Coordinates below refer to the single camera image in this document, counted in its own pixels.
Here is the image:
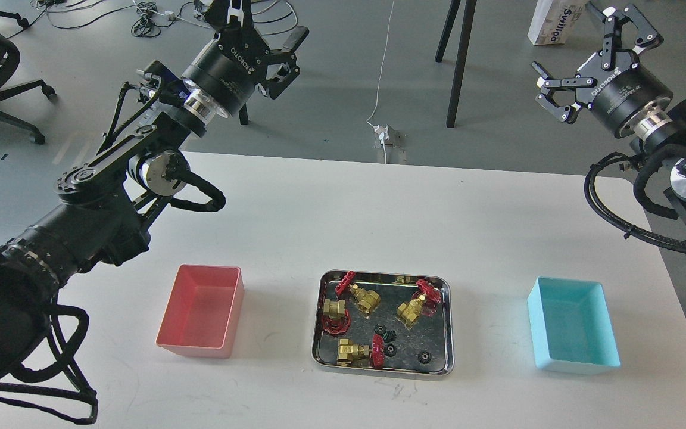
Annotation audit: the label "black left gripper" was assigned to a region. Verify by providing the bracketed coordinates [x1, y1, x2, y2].
[182, 1, 310, 117]

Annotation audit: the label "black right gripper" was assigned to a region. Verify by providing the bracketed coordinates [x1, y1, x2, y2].
[531, 2, 674, 138]

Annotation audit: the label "brass valve red handle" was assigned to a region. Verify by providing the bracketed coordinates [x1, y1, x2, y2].
[336, 334, 385, 369]
[397, 279, 443, 329]
[335, 271, 381, 316]
[321, 299, 351, 336]

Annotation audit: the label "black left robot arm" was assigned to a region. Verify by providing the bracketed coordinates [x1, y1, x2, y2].
[0, 1, 308, 425]

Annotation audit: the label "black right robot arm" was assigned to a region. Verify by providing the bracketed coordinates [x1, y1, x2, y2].
[532, 3, 686, 255]

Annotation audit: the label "white cardboard box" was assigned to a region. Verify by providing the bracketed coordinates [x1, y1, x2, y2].
[528, 0, 587, 46]

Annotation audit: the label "light blue plastic box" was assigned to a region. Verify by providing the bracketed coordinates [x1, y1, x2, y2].
[526, 276, 621, 375]

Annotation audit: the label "pink plastic box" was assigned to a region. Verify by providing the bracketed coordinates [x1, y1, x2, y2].
[155, 265, 245, 359]

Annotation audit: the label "black table leg left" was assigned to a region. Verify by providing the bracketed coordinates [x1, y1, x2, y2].
[238, 104, 250, 125]

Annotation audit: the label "black table leg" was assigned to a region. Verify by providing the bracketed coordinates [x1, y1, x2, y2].
[238, 104, 250, 125]
[435, 1, 477, 128]

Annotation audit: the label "black table leg right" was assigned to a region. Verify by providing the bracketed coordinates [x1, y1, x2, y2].
[435, 1, 477, 128]

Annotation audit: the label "white power adapter floor socket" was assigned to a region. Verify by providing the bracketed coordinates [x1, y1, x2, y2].
[373, 125, 407, 164]

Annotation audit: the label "shiny metal tray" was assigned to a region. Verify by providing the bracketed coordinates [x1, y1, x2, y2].
[312, 271, 454, 377]

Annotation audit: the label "tangled cables on floor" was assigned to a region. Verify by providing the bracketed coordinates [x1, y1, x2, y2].
[29, 0, 297, 38]

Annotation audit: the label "white cable on floor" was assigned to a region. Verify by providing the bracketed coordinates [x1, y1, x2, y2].
[366, 0, 395, 164]

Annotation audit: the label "brass valve red handle bottom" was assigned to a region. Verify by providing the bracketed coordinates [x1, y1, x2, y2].
[336, 334, 385, 369]

